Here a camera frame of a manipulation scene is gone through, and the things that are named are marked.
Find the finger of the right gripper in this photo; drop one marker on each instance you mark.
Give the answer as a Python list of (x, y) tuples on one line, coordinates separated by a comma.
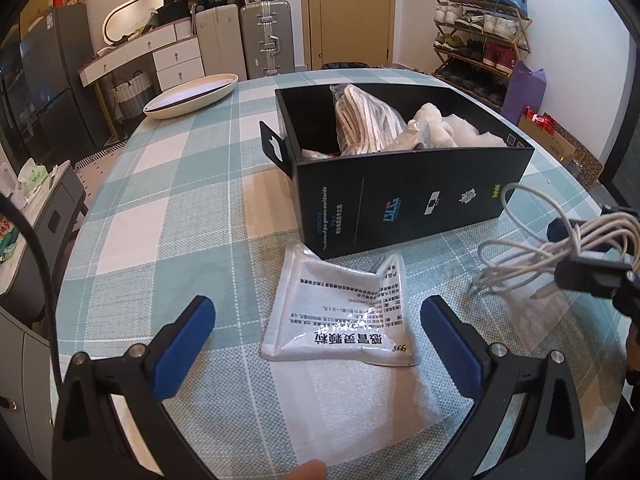
[(600, 278), (557, 229)]

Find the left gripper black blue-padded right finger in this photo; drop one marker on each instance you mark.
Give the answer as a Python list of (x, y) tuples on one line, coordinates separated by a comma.
[(547, 440)]

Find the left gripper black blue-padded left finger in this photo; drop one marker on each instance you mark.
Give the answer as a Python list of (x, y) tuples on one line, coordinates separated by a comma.
[(89, 441)]

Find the white printed medicine sachet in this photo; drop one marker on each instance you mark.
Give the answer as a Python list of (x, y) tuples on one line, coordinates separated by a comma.
[(323, 311)]

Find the red white balloon glue packet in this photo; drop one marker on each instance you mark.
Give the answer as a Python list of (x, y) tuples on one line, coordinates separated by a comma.
[(315, 155)]

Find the fingertip at bottom edge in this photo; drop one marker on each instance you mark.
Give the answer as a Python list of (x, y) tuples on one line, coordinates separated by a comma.
[(312, 470)]

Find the brown cardboard box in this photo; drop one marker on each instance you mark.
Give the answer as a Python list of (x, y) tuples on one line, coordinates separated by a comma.
[(563, 146)]

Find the grey side cabinet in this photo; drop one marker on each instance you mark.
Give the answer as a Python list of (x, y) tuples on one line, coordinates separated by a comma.
[(25, 356)]

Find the purple bag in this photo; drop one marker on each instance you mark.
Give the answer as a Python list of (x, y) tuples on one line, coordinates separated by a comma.
[(525, 89)]

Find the checked teal white tablecloth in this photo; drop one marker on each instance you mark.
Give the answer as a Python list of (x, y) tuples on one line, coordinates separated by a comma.
[(192, 207)]

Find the black cardboard box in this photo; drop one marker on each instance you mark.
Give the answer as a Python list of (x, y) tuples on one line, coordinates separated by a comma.
[(357, 203)]

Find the wooden shoe rack with shoes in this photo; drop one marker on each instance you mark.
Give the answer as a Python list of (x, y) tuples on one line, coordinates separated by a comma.
[(478, 43)]

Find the black basket on floor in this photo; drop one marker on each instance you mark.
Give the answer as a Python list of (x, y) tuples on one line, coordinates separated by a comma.
[(344, 66)]

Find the striped laundry basket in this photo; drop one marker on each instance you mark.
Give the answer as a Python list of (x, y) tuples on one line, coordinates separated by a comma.
[(132, 95)]

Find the cream oval tray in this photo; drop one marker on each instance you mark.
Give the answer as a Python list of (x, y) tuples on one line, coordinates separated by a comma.
[(190, 96)]

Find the wooden door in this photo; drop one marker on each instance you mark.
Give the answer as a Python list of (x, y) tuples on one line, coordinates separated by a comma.
[(348, 31)]

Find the dark refrigerator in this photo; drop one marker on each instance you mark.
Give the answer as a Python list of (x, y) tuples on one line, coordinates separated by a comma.
[(69, 113)]

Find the white drawer desk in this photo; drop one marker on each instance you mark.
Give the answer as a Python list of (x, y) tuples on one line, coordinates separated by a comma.
[(174, 48)]

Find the silver suitcase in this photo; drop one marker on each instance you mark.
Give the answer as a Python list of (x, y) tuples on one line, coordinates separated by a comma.
[(268, 38)]

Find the beige suitcase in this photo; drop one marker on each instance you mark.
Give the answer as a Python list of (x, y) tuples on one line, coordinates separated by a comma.
[(220, 41)]

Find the oval white mirror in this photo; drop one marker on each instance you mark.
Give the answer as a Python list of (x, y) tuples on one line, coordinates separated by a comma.
[(129, 20)]

